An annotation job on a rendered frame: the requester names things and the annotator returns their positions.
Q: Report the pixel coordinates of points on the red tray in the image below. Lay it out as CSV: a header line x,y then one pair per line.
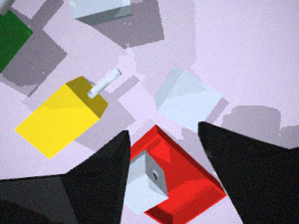
x,y
191,188

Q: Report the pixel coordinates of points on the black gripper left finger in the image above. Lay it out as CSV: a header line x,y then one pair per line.
x,y
92,192

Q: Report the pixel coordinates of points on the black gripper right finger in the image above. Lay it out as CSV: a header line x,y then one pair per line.
x,y
261,179

